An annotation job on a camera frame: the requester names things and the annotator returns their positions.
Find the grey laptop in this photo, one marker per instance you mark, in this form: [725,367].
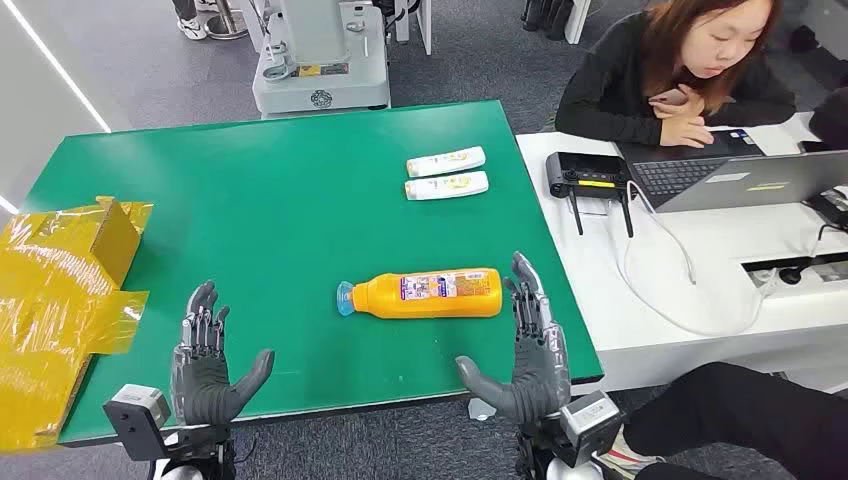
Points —
[748,182]

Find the white furniture panel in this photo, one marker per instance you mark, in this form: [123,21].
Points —
[578,20]

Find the person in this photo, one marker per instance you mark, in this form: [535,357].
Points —
[192,26]
[742,411]
[616,86]

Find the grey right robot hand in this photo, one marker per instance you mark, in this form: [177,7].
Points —
[540,378]

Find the orange bottle with blue cap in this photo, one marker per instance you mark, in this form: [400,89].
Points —
[424,301]

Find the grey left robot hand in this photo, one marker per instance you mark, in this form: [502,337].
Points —
[199,391]

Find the white table foot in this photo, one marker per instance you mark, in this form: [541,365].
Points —
[480,409]

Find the black device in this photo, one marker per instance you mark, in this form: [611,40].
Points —
[831,205]

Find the metal stanchion base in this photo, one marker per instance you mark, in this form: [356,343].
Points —
[225,26]

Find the black plug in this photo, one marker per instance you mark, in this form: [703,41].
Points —
[790,275]

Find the yellow taped cardboard box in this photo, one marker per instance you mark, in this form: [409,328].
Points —
[53,311]

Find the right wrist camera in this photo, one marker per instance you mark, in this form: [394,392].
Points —
[590,420]

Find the black bag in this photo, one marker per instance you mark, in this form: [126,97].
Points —
[546,16]

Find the white furniture legs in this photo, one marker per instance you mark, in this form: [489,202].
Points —
[424,26]

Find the white robot base machine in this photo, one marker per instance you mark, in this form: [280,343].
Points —
[324,73]

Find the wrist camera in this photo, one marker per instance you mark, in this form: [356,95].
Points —
[136,417]
[590,420]

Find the black router with antennas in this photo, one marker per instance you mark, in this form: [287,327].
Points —
[586,172]

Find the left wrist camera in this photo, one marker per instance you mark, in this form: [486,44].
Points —
[136,417]

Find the dark rounded object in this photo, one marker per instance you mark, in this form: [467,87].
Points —
[831,119]

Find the white tube bottle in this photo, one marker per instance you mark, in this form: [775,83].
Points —
[444,162]
[445,186]

